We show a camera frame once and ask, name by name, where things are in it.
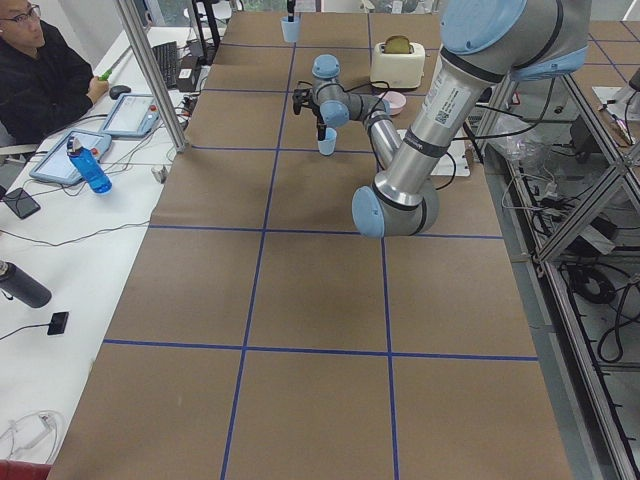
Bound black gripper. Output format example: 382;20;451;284
286;0;327;140

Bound light blue cup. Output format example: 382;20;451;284
280;16;301;43
317;127;337;156

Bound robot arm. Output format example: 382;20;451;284
293;1;591;238

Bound pink bowl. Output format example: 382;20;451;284
378;91;407;116

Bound cream white toaster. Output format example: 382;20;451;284
370;42;426;89

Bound toast bread slice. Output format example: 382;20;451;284
382;35;413;55

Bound black keyboard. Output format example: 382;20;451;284
151;41;178;89

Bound teach pendant far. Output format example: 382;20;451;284
100;93;159;138

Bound teach pendant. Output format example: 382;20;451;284
100;93;159;138
28;129;113;189

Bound black computer mouse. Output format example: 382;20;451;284
109;85;131;100

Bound blue water bottle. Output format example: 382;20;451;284
66;135;112;194

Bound seated person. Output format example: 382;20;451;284
1;1;109;144

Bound teach pendant near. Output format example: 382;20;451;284
28;129;113;189

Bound black smartphone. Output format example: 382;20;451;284
2;187;41;220

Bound small black puck device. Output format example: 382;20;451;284
47;311;69;336

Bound black water bottle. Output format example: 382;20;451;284
1;261;52;308

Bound clear safety glasses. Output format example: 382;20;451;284
1;410;65;464

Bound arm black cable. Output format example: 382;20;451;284
297;79;396;124

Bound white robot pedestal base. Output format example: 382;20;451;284
390;129;470;178

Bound aluminium frame post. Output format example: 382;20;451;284
114;0;187;153

